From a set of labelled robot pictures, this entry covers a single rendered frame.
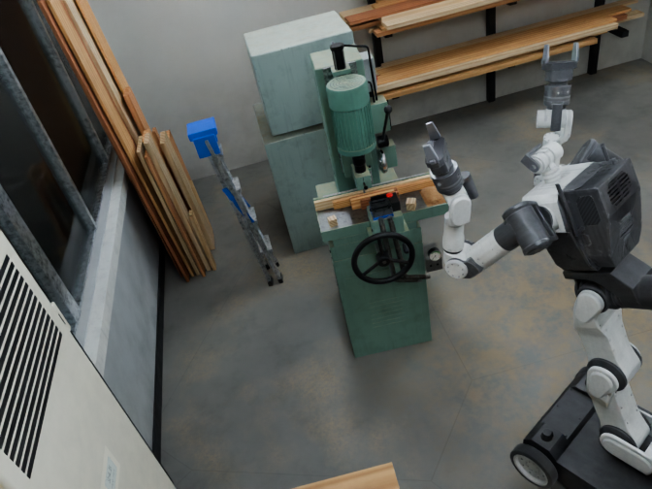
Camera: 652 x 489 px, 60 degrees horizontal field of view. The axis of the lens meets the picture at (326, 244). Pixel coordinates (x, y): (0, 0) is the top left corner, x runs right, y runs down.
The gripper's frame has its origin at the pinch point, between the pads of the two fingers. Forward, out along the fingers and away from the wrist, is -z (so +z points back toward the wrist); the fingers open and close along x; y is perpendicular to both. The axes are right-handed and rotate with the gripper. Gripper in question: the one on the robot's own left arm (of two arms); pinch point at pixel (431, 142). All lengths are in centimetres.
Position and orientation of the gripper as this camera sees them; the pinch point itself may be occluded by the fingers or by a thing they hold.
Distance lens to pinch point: 170.8
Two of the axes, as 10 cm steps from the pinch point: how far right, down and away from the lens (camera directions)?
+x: 1.9, -7.4, 6.4
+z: 4.5, 6.4, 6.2
